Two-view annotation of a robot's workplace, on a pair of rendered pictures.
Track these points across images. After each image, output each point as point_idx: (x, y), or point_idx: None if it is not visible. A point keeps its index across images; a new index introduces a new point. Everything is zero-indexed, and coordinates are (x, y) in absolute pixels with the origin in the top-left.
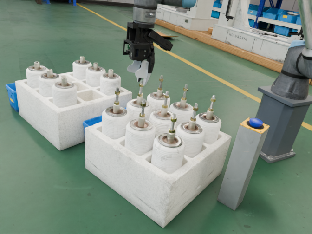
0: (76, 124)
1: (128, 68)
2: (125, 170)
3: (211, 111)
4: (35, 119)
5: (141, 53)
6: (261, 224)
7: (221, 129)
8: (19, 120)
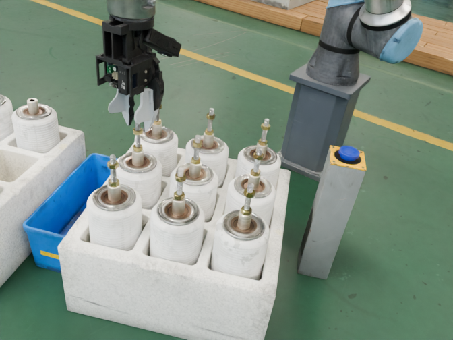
0: (9, 234)
1: (110, 107)
2: (172, 296)
3: (265, 145)
4: None
5: (141, 77)
6: (365, 284)
7: (235, 148)
8: None
